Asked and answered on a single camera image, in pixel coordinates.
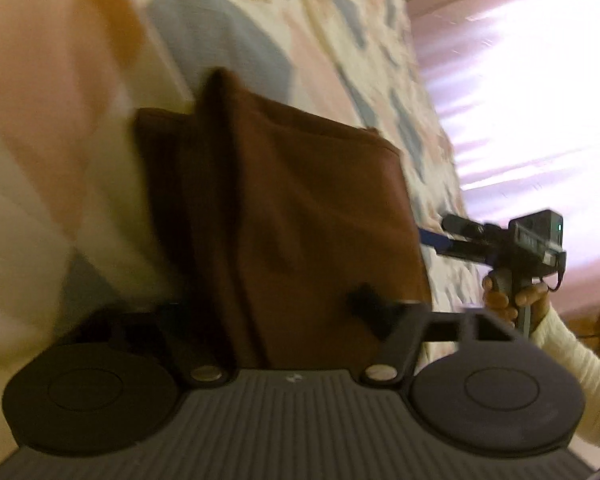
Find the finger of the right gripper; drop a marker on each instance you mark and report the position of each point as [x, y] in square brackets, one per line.
[446, 246]
[463, 227]

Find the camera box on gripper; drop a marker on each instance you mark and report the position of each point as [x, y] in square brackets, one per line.
[546, 224]

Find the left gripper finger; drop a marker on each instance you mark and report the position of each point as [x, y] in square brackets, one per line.
[400, 327]

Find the pink curtain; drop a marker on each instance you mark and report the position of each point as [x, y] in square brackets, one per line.
[516, 86]

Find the right hand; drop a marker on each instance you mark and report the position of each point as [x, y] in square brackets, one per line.
[534, 299]

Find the brown garment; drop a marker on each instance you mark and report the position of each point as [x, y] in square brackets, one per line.
[269, 217]

